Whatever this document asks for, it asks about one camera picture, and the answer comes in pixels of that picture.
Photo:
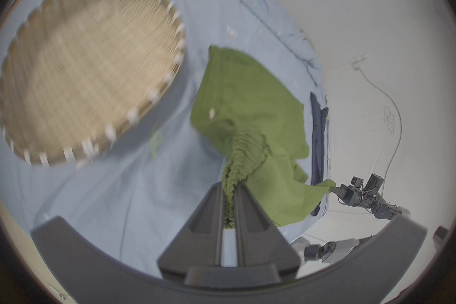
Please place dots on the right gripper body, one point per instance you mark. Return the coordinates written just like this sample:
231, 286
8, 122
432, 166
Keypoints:
349, 195

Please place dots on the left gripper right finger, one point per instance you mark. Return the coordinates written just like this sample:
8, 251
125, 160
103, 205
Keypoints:
258, 220

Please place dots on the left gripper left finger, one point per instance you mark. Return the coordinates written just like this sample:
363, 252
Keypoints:
199, 220

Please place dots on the green shorts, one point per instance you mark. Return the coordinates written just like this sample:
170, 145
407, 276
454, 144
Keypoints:
249, 103

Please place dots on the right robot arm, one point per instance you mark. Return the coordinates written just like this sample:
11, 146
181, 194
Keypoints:
384, 211

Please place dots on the bed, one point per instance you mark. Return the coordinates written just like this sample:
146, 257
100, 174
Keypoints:
149, 188

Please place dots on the dark blue garment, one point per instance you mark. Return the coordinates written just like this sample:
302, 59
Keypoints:
317, 138

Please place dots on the round woven basket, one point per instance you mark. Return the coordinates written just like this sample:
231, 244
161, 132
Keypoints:
82, 64

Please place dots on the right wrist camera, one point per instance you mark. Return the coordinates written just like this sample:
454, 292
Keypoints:
376, 183

